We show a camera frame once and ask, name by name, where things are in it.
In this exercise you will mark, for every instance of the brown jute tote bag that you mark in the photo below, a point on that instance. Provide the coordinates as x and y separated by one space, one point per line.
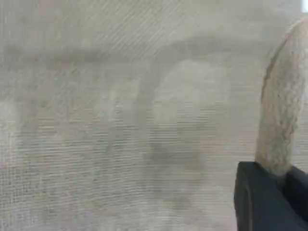
96 120

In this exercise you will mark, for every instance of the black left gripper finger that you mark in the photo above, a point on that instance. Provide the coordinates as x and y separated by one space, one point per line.
260 204
298 190

